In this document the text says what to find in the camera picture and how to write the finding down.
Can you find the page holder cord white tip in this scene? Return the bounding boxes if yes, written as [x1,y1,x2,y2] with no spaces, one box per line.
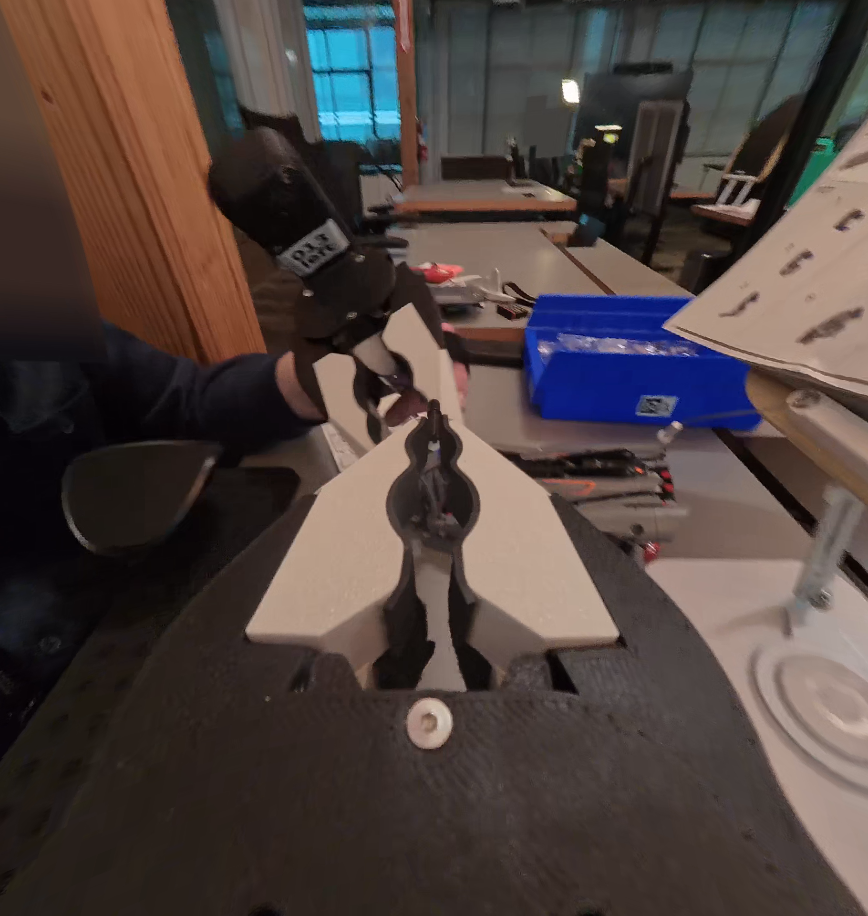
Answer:
[656,411,757,445]

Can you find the person's left hand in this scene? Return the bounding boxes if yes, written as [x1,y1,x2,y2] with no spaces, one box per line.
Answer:
[275,322,472,429]

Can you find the black monitor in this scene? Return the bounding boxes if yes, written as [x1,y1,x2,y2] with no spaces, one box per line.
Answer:
[573,68,692,144]

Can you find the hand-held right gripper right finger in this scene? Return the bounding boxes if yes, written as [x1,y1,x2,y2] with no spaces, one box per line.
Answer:
[437,417,620,691]

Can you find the clear plastic bags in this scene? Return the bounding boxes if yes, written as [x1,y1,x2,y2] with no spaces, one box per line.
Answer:
[537,333,700,359]

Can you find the grey lego car model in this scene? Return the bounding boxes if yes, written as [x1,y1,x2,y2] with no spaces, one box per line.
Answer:
[404,447,692,566]

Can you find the brown curved chair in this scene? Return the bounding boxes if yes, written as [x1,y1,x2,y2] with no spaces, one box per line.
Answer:
[720,93,810,212]

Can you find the wooden pillar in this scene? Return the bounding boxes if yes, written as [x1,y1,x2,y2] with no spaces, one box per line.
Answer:
[0,0,267,366]

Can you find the tall grey cabinet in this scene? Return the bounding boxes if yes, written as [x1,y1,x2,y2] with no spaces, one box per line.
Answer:
[623,100,692,216]

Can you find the black perforated mat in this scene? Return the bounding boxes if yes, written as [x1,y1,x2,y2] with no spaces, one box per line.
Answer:
[0,465,302,916]

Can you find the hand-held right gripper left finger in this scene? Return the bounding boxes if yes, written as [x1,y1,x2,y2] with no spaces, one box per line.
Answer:
[245,417,436,691]

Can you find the blue storage bin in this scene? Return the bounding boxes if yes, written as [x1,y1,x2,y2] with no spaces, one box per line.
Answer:
[523,293,760,430]

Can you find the black lego pin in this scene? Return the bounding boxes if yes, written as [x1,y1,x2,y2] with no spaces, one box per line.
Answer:
[421,398,448,459]

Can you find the white book stand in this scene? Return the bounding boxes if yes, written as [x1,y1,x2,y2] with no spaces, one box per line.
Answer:
[649,372,868,799]

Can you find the black chair armrest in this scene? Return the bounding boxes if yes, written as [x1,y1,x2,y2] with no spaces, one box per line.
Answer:
[62,440,224,555]

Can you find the person's left forearm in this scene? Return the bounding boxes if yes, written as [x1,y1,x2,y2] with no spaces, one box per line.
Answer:
[101,325,299,466]

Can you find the person's navy jacket torso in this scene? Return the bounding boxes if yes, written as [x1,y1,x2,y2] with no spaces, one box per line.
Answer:
[0,358,120,645]

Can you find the wooden background desk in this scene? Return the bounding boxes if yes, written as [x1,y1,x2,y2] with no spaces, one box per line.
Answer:
[394,179,578,219]

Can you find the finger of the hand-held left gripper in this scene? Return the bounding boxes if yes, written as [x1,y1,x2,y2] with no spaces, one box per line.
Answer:
[312,351,392,457]
[384,302,465,432]

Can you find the lego instruction booklet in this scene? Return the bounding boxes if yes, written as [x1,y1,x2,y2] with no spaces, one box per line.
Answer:
[663,93,868,402]

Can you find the black steel column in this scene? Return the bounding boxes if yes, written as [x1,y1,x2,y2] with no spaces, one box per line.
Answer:
[759,0,868,237]

